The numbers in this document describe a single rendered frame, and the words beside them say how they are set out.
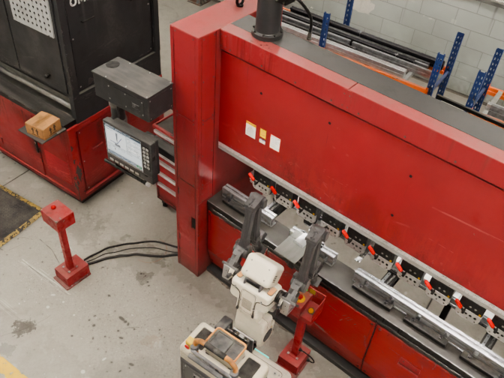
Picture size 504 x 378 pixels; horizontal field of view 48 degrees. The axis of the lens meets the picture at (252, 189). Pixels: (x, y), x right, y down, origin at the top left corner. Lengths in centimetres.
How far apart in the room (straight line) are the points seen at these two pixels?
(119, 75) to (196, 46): 60
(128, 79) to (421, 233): 206
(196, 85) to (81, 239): 228
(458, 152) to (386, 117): 42
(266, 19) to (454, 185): 144
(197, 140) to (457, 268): 188
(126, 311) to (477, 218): 291
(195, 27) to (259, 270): 154
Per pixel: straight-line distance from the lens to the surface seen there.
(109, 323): 483
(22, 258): 542
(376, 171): 337
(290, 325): 476
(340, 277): 405
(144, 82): 378
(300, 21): 574
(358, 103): 319
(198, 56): 360
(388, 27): 803
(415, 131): 309
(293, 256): 394
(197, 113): 383
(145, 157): 392
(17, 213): 581
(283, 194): 395
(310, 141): 355
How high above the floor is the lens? 397
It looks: 43 degrees down
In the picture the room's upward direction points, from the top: 5 degrees clockwise
